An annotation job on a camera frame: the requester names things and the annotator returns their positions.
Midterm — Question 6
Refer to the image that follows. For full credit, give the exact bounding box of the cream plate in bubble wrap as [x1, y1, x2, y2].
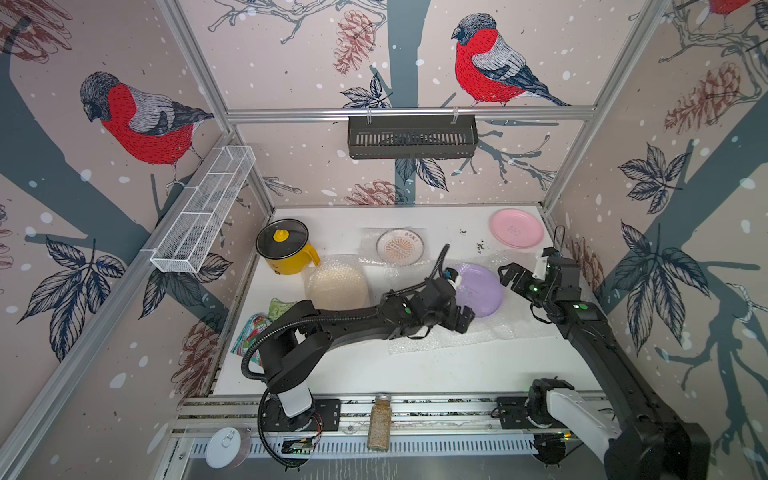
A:
[302, 254, 371, 311]

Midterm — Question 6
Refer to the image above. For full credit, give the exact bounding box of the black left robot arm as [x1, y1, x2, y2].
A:
[240, 276, 475, 418]

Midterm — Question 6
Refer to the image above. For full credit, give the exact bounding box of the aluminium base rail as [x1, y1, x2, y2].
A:
[173, 392, 637, 460]

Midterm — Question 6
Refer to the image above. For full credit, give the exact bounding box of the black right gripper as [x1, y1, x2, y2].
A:
[500, 260, 558, 310]

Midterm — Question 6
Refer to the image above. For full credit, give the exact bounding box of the patterned plate in bubble wrap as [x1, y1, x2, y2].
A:
[358, 227, 429, 267]

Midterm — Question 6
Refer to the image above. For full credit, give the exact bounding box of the small green sachet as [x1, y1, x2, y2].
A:
[267, 298, 295, 321]

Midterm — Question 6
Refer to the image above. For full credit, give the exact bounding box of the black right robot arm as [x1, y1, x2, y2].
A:
[497, 255, 711, 479]

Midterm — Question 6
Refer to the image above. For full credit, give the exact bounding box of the pink dinner plate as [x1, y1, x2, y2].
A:
[490, 208, 545, 249]

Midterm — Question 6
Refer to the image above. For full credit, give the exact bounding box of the yellow pot with black lid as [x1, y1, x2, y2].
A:
[255, 218, 321, 275]

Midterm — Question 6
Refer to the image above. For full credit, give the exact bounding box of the white wire mesh shelf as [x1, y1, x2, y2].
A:
[150, 145, 255, 274]

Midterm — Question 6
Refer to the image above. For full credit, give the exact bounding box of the spice jar with granules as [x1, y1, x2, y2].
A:
[367, 394, 392, 452]

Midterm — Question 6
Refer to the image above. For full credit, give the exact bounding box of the purple plate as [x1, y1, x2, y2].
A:
[454, 263, 504, 318]

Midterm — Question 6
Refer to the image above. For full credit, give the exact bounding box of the green snack packet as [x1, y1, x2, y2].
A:
[230, 313, 272, 357]

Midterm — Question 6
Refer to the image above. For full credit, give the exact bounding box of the black hanging wire basket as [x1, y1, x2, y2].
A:
[347, 115, 479, 160]

